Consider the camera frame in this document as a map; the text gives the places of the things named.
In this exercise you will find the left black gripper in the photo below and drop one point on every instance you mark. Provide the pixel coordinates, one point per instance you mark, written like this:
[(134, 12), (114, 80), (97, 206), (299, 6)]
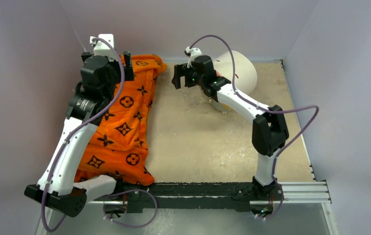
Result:
[(128, 75)]

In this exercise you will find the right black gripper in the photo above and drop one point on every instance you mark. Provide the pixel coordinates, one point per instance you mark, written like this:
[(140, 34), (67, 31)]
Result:
[(183, 75)]

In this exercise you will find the orange patterned pillowcase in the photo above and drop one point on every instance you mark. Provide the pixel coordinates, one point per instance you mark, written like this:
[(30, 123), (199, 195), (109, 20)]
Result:
[(119, 147)]

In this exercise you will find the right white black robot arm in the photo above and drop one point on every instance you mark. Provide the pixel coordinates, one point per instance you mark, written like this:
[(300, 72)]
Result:
[(225, 81)]

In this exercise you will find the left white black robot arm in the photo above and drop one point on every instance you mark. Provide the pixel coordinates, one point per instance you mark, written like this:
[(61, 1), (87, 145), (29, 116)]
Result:
[(56, 188)]

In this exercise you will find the white cylinder with orange face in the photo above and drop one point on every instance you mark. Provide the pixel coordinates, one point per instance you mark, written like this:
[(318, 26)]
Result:
[(241, 71)]

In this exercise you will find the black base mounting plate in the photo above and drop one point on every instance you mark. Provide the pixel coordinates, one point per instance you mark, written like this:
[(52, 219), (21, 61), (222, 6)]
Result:
[(237, 196)]

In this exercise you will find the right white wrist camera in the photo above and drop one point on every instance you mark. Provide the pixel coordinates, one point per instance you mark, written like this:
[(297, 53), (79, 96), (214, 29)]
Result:
[(192, 53)]

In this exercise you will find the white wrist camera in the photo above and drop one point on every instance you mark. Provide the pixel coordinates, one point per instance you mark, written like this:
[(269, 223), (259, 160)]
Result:
[(103, 47), (192, 53)]

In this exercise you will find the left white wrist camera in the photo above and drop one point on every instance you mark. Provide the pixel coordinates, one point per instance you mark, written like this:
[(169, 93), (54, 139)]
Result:
[(103, 47)]

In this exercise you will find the aluminium rail frame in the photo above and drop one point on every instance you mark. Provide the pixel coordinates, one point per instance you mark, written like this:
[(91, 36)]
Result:
[(304, 210)]

